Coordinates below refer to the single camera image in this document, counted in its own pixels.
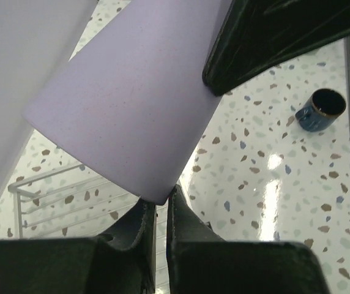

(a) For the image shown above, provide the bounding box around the metal wire dish rack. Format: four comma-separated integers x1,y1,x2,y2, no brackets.
7,164,169,288

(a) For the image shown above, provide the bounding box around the dark blue glazed mug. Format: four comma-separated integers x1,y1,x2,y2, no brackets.
295,88,346,132

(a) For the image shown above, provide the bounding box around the lilac tumbler cup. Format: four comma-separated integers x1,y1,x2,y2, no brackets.
23,0,230,205

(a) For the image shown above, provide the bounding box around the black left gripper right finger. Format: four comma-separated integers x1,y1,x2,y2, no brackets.
166,186,330,294

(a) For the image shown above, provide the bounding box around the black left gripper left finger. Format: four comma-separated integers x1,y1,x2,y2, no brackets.
0,200,157,293

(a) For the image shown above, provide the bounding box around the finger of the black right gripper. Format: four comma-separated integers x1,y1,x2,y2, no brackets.
202,1,350,96

